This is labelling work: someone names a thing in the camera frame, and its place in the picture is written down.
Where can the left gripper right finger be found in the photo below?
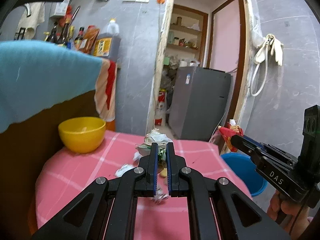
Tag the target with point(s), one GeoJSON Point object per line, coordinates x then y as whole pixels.
{"type": "Point", "coordinates": [217, 208]}

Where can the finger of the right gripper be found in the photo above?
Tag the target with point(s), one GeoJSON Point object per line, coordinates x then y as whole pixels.
{"type": "Point", "coordinates": [238, 140]}
{"type": "Point", "coordinates": [253, 152]}

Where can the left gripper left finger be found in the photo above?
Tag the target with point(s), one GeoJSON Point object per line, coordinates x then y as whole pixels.
{"type": "Point", "coordinates": [106, 209]}

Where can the red orange snack wrapper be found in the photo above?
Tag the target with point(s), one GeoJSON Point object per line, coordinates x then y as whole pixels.
{"type": "Point", "coordinates": [227, 132]}

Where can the dark silver wrapper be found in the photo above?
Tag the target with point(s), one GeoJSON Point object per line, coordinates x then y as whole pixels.
{"type": "Point", "coordinates": [123, 169]}

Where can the green white wrapper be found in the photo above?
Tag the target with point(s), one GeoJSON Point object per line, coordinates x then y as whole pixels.
{"type": "Point", "coordinates": [154, 137]}

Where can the person's right hand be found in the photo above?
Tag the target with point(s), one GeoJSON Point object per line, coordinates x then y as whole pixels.
{"type": "Point", "coordinates": [295, 227]}

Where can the blue plastic bucket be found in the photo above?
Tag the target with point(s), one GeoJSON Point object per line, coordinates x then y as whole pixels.
{"type": "Point", "coordinates": [244, 168]}

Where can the grey washing machine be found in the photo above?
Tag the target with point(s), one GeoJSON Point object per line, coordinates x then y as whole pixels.
{"type": "Point", "coordinates": [198, 102]}

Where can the red white rice sack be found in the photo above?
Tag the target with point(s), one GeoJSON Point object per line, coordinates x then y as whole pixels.
{"type": "Point", "coordinates": [161, 108]}

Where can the yellow plastic bowl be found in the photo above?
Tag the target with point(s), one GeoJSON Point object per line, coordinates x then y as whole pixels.
{"type": "Point", "coordinates": [83, 134]}

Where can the white rubber gloves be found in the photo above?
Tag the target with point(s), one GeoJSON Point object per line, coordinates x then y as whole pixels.
{"type": "Point", "coordinates": [270, 46]}

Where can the wooden shelf unit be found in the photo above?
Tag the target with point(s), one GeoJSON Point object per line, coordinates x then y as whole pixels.
{"type": "Point", "coordinates": [187, 34]}

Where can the large oil jug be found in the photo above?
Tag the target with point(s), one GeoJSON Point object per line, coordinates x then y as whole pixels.
{"type": "Point", "coordinates": [108, 42]}

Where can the orange snack bag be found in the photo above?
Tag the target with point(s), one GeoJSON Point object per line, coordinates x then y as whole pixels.
{"type": "Point", "coordinates": [89, 39]}

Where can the teal orange red towel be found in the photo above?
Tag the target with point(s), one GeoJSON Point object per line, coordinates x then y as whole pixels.
{"type": "Point", "coordinates": [36, 75]}

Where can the hanging beige cloth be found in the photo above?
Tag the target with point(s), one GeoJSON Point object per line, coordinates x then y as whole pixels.
{"type": "Point", "coordinates": [31, 19]}

